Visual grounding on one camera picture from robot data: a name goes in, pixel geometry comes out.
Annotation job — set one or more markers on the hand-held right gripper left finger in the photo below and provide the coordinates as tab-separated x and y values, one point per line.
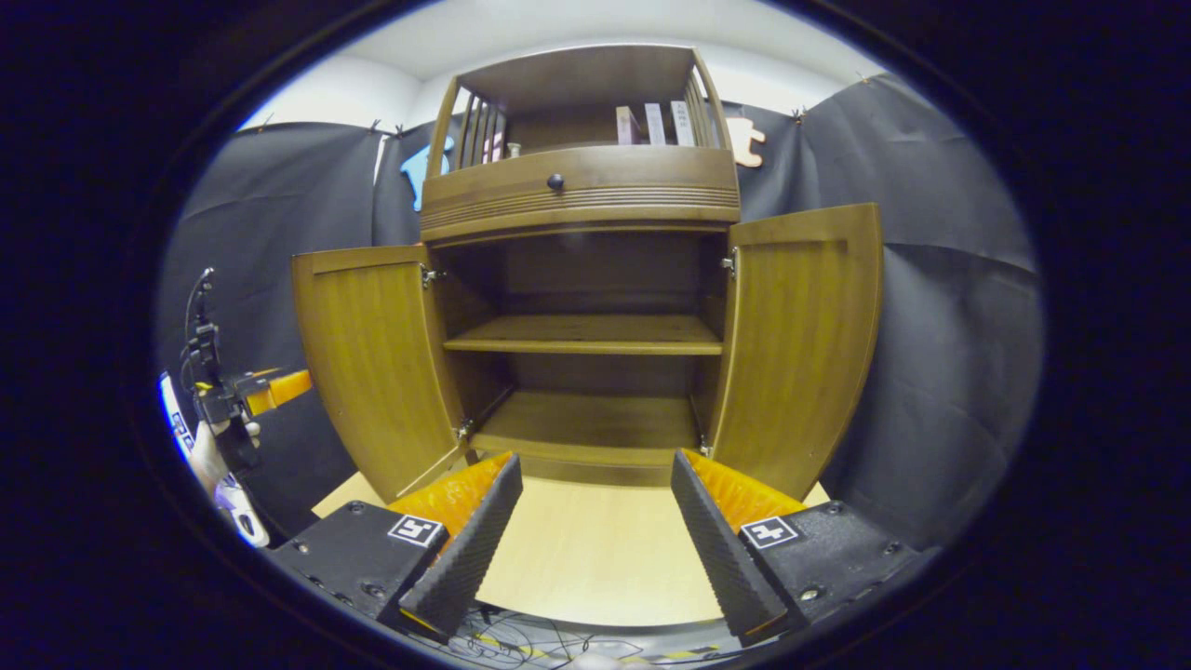
470	549

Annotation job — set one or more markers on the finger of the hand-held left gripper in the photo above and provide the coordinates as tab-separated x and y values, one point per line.
284	388

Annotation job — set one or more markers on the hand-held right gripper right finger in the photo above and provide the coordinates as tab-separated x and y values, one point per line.
721	549

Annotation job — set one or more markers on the wooden shoe cabinet door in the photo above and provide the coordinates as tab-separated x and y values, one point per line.
800	344
381	363

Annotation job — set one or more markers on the wooden double-door shoe cabinet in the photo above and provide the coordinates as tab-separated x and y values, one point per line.
577	214

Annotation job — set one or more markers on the wooden cabinet inner shelf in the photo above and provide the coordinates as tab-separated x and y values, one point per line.
586	333

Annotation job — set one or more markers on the wooden cabinet drawer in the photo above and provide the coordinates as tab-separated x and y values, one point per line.
633	181

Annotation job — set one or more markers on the black backdrop cloth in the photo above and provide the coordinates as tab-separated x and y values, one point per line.
949	354

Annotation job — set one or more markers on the pale pink book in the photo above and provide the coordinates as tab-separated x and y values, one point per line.
496	146

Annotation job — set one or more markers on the black round drawer knob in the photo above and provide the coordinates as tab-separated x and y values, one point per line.
555	182

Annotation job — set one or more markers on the white upright book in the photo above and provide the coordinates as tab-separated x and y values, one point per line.
683	124

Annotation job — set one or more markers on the pink upright book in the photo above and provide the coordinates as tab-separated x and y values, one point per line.
626	127

